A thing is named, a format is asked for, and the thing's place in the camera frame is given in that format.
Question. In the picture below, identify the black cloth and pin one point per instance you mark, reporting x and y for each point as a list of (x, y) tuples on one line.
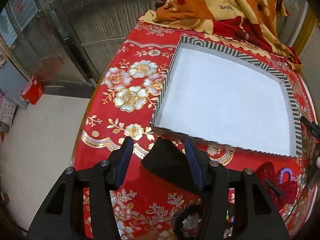
[(170, 165)]

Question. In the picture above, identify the orange red printed blanket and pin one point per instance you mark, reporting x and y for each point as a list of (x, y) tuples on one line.
[(212, 5)]

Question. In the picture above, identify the striped shallow tray box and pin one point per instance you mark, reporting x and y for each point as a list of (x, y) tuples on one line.
[(225, 97)]

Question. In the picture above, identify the black scrunchie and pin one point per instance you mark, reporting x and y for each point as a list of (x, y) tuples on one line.
[(183, 217)]

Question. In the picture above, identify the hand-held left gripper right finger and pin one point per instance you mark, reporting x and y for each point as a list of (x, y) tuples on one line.
[(193, 156)]

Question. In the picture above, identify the red floral tablecloth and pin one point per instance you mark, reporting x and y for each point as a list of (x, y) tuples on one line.
[(120, 135)]

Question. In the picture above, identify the red paper bag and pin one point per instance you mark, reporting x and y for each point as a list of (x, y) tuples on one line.
[(32, 91)]

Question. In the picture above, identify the metal door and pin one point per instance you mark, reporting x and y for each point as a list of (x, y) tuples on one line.
[(100, 25)]

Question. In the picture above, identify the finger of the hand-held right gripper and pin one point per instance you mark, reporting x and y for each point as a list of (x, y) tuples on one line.
[(310, 127)]

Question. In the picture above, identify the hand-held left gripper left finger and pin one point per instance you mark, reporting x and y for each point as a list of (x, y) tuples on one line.
[(124, 156)]

